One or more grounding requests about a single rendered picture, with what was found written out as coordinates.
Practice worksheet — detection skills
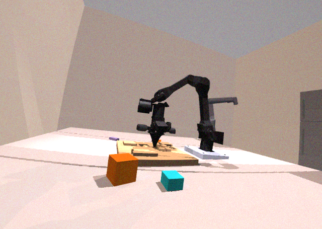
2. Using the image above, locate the teal cube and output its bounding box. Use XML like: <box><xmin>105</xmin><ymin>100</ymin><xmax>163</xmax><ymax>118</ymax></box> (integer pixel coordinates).
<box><xmin>160</xmin><ymin>170</ymin><xmax>184</xmax><ymax>191</ymax></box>

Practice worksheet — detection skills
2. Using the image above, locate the tan square puzzle board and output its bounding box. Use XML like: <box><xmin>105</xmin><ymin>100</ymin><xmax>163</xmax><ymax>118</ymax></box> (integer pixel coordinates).
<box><xmin>116</xmin><ymin>140</ymin><xmax>199</xmax><ymax>167</ymax></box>

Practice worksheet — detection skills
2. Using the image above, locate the orange cube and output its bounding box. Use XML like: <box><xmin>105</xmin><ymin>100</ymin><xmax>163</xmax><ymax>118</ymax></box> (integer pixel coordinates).
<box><xmin>106</xmin><ymin>153</ymin><xmax>139</xmax><ymax>186</ymax></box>

